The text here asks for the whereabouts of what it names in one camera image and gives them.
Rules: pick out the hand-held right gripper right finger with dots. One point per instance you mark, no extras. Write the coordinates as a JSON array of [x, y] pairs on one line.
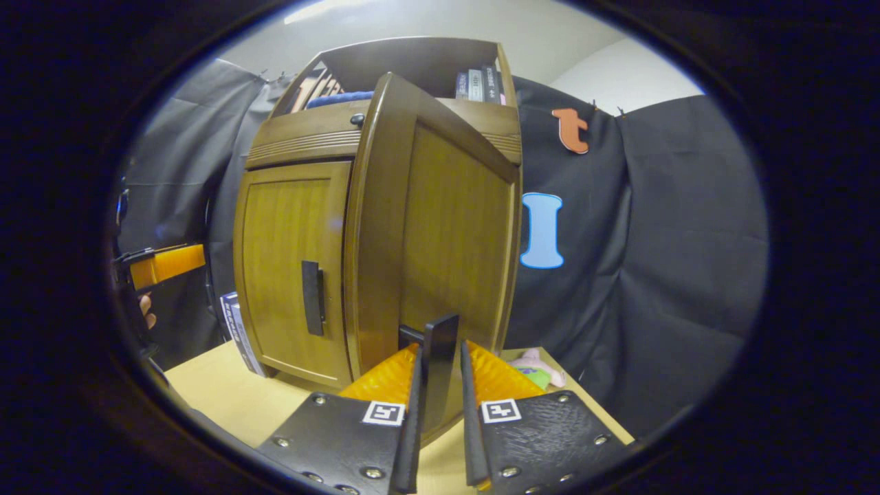
[[543, 440]]

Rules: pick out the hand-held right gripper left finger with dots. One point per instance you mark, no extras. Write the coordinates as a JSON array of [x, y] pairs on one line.
[[344, 447]]

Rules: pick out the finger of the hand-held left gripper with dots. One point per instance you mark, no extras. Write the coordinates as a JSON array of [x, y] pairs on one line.
[[168, 265]]

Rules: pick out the wooden cabinet door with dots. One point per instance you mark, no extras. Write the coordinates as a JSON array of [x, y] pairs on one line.
[[447, 240], [282, 261]]

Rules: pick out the brown wooden shoe cabinet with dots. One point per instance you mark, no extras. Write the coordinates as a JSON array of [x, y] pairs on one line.
[[412, 62]]

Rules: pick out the pink and green plush toy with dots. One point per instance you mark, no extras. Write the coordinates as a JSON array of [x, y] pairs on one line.
[[540, 371]]

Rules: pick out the blue and white book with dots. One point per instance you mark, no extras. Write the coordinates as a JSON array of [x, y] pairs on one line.
[[240, 337]]

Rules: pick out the wooden drawer with black knob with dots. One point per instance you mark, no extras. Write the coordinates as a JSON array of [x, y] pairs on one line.
[[302, 137]]

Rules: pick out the black backdrop cloth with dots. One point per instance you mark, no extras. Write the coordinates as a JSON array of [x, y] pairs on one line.
[[653, 240]]

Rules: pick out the blue folded towel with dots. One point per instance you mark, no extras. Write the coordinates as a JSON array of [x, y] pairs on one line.
[[340, 100]]

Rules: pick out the dark blue book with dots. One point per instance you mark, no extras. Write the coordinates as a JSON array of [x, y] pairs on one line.
[[462, 86]]

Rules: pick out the grey book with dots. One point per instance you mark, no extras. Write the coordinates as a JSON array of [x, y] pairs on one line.
[[476, 84]]

